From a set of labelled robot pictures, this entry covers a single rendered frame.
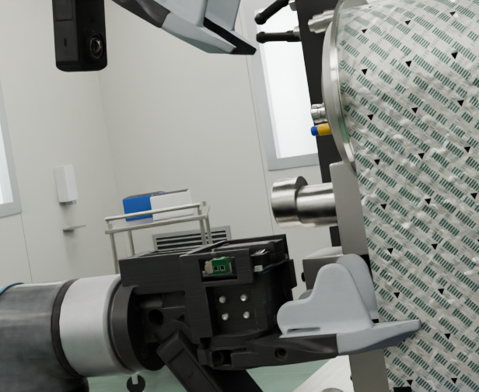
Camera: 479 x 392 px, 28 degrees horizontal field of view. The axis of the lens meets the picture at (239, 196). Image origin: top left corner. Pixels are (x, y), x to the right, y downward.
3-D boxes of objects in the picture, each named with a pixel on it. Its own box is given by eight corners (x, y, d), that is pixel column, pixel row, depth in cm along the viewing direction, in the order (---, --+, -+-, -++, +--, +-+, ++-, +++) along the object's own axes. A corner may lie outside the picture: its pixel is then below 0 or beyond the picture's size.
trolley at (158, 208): (142, 360, 604) (116, 197, 599) (235, 346, 604) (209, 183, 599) (126, 398, 513) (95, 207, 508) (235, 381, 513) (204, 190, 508)
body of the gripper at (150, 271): (256, 248, 64) (99, 265, 69) (275, 377, 64) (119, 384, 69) (296, 232, 71) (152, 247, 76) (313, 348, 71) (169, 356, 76)
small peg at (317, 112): (316, 124, 74) (315, 106, 74) (351, 119, 73) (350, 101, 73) (309, 121, 73) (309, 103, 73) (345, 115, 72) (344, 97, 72)
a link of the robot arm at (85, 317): (68, 390, 71) (125, 360, 78) (122, 386, 69) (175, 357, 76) (51, 288, 70) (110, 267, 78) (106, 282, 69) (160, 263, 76)
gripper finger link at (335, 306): (397, 260, 60) (262, 273, 64) (411, 354, 61) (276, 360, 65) (410, 252, 63) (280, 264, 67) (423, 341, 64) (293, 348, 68)
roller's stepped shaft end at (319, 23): (318, 42, 98) (313, 10, 98) (375, 31, 96) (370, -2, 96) (307, 41, 96) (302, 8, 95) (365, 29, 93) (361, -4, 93)
